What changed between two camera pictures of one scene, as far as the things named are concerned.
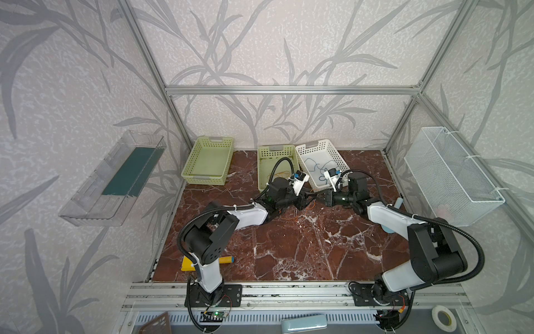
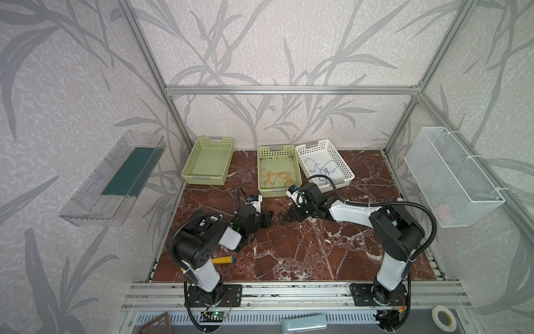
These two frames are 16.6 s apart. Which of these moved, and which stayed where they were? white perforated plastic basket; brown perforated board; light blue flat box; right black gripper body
Moved: right black gripper body
Stayed: light blue flat box; white perforated plastic basket; brown perforated board
